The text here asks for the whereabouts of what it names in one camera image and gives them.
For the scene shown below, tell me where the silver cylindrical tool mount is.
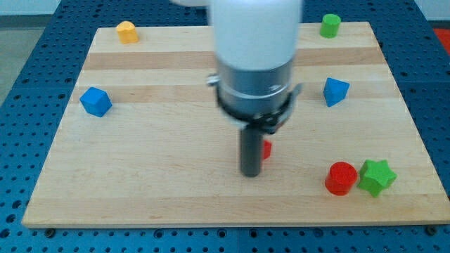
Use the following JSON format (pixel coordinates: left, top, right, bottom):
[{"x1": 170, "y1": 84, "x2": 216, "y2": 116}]
[{"x1": 207, "y1": 60, "x2": 302, "y2": 134}]

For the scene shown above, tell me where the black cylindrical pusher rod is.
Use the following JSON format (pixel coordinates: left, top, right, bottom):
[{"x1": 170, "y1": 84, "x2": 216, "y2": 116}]
[{"x1": 240, "y1": 128, "x2": 263, "y2": 177}]

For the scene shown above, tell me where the red star block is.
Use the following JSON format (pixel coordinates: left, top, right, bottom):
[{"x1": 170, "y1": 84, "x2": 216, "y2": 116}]
[{"x1": 263, "y1": 140, "x2": 272, "y2": 160}]

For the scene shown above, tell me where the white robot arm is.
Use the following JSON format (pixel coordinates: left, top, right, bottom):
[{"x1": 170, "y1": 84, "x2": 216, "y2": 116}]
[{"x1": 172, "y1": 0, "x2": 303, "y2": 177}]

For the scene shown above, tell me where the green star block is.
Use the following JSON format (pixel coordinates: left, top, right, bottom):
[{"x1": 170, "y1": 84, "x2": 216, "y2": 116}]
[{"x1": 357, "y1": 160, "x2": 397, "y2": 197}]

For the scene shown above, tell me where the red cylinder block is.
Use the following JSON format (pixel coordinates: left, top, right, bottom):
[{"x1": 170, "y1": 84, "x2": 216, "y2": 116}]
[{"x1": 325, "y1": 162, "x2": 358, "y2": 196}]

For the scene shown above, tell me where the green cylinder block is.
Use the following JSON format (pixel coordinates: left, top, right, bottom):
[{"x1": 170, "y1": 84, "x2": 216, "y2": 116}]
[{"x1": 319, "y1": 13, "x2": 341, "y2": 39}]

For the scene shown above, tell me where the wooden board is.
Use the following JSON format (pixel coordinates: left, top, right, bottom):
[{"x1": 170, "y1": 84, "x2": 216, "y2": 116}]
[{"x1": 22, "y1": 22, "x2": 449, "y2": 228}]

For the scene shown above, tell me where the yellow rounded block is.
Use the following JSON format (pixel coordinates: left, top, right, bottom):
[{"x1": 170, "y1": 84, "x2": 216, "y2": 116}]
[{"x1": 115, "y1": 21, "x2": 139, "y2": 44}]

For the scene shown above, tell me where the blue cube block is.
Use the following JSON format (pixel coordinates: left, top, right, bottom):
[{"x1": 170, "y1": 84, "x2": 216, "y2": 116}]
[{"x1": 79, "y1": 87, "x2": 112, "y2": 117}]

